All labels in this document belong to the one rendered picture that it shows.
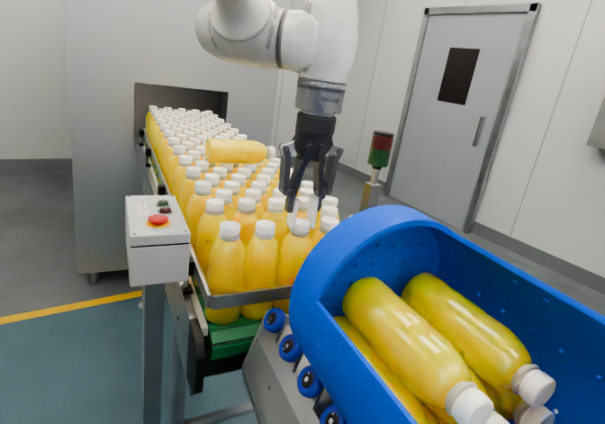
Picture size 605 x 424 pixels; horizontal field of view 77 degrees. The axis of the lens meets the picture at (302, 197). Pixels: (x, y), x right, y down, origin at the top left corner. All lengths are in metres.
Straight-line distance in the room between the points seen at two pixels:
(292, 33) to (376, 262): 0.40
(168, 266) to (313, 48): 0.46
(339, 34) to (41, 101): 4.13
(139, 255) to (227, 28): 0.41
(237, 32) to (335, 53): 0.16
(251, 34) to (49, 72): 4.00
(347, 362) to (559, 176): 3.65
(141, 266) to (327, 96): 0.44
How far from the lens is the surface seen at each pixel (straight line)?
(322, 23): 0.69
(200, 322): 0.83
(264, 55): 0.72
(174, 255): 0.73
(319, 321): 0.49
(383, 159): 1.16
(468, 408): 0.44
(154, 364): 0.97
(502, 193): 4.22
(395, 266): 0.63
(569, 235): 4.02
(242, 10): 0.67
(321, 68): 0.69
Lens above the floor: 1.41
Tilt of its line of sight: 19 degrees down
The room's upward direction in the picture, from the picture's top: 9 degrees clockwise
